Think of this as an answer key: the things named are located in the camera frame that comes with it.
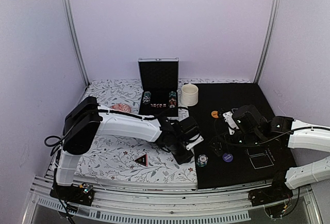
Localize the white ceramic cup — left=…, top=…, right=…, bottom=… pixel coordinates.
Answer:
left=180, top=84, right=199, bottom=107

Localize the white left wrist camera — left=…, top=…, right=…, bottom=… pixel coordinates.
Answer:
left=186, top=136, right=204, bottom=151

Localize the row of red dice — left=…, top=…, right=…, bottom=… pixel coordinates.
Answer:
left=151, top=103, right=167, bottom=108

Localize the purple small blind button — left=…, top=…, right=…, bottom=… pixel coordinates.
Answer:
left=222, top=153, right=234, bottom=163

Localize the orange big blind button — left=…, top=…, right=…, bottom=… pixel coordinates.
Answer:
left=211, top=110, right=219, bottom=119

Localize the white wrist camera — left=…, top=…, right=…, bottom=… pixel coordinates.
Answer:
left=222, top=111, right=239, bottom=135
left=186, top=136, right=204, bottom=151

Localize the red patterned bowl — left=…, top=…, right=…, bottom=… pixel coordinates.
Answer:
left=110, top=103, right=131, bottom=113

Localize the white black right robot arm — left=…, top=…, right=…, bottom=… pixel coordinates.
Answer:
left=211, top=105, right=329, bottom=201

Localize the left aluminium frame post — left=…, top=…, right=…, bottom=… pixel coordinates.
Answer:
left=62, top=0, right=90, bottom=87

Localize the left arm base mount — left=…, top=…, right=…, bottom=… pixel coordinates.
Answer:
left=49, top=181, right=95, bottom=206

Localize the blue green moved chip stack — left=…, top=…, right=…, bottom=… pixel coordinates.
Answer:
left=196, top=154, right=208, bottom=167

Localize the red triangular all-in marker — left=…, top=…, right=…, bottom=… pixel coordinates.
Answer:
left=134, top=154, right=148, bottom=167

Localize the aluminium poker chip case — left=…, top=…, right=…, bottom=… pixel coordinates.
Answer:
left=138, top=57, right=179, bottom=119

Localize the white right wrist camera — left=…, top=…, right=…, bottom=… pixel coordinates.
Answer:
left=222, top=111, right=239, bottom=135

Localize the black poker mat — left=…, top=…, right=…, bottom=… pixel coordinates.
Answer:
left=189, top=83, right=296, bottom=189

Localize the right aluminium frame post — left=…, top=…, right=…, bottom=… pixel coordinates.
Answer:
left=253, top=0, right=281, bottom=84

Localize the red black chip stack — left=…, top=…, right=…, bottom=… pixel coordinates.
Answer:
left=169, top=91, right=177, bottom=108

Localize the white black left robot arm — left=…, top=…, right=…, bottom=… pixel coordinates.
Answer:
left=44, top=97, right=203, bottom=200

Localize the floral table cloth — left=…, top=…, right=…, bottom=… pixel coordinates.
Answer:
left=51, top=78, right=245, bottom=184

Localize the aluminium frame post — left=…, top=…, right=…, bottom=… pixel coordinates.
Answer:
left=253, top=0, right=281, bottom=84
left=62, top=0, right=90, bottom=87

